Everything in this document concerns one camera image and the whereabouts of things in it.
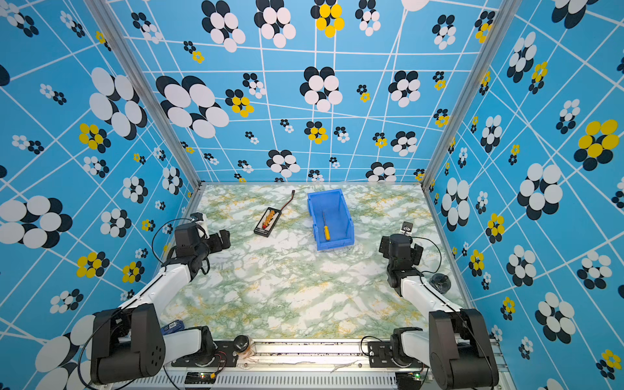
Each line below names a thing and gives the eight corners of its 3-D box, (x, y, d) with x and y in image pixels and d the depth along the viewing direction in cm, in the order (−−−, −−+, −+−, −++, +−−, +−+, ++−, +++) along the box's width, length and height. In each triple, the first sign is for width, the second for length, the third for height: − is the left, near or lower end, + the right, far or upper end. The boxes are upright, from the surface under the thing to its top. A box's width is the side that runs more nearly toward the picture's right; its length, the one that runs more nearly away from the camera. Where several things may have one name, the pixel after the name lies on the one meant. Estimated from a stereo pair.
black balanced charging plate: (254, 233, 104) (253, 230, 103) (268, 209, 113) (268, 206, 111) (268, 237, 103) (267, 235, 101) (282, 212, 112) (281, 210, 110)
